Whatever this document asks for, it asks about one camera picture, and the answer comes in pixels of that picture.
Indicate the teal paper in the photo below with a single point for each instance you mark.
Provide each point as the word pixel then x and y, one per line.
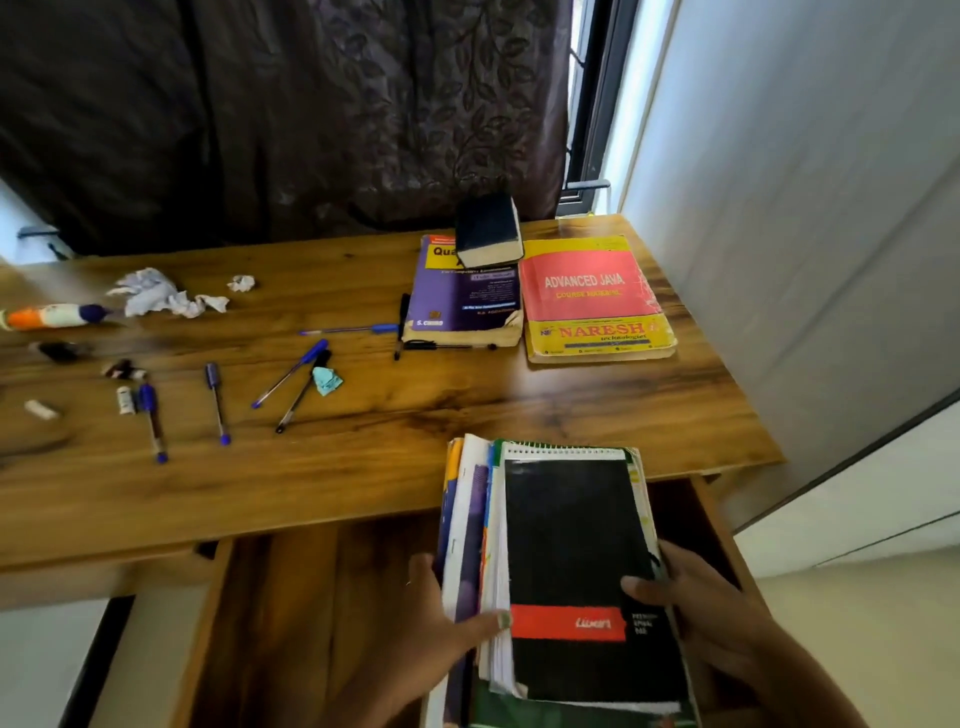
pixel 327 381

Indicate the white purple notebook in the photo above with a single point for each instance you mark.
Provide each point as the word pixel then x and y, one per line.
pixel 471 525

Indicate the person's right hand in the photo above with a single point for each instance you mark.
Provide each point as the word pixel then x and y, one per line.
pixel 712 615

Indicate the small white paper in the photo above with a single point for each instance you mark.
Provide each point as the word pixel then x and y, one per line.
pixel 241 283

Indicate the dark brown leaf-patterned curtain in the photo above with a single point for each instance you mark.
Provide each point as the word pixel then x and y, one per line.
pixel 300 112

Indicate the black capped ballpoint pen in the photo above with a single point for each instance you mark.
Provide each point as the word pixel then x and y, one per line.
pixel 321 360
pixel 420 345
pixel 403 307

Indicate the black baseboard strip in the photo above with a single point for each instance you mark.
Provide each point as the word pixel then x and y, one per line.
pixel 97 660

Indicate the green cyclist cover notebook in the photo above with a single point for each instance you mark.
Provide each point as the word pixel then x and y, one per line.
pixel 525 716

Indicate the black window frame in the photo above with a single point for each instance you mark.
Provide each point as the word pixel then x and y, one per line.
pixel 600 97

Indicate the red yellow thick book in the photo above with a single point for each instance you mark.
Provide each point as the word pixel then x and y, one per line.
pixel 585 292

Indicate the purple yellow thick book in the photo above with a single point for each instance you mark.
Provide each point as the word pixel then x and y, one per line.
pixel 465 307

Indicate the twisted white paper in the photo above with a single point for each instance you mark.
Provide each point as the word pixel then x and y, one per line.
pixel 191 304

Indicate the black spiral notebook red label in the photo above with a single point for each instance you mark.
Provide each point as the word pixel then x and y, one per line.
pixel 570 540

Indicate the person's left hand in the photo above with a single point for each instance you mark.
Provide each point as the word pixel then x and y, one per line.
pixel 431 637

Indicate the person's right forearm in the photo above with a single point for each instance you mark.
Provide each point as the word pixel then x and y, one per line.
pixel 810 690

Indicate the large white paper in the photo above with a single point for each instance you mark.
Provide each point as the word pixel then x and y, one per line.
pixel 146 289

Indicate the small dark blue book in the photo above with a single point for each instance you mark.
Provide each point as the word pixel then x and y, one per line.
pixel 486 225

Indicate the black lighter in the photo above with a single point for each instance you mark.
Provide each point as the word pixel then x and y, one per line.
pixel 60 350

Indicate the white cabinet panel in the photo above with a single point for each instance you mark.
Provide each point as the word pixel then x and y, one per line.
pixel 847 517

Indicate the person's left forearm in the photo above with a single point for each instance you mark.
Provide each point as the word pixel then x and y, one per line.
pixel 375 709

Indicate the white cylindrical battery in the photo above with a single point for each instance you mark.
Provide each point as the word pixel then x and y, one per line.
pixel 126 401
pixel 41 410

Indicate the orange white glue bottle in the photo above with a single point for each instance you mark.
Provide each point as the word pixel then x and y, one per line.
pixel 52 316

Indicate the small black white object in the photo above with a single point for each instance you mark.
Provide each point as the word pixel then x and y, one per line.
pixel 124 370

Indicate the wooden drawer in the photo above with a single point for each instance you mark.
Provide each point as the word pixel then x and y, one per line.
pixel 300 600

